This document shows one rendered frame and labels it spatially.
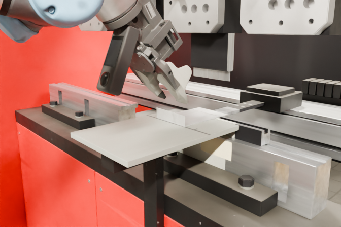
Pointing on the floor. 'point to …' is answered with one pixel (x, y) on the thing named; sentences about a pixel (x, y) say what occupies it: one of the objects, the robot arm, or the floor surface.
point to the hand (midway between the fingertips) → (170, 99)
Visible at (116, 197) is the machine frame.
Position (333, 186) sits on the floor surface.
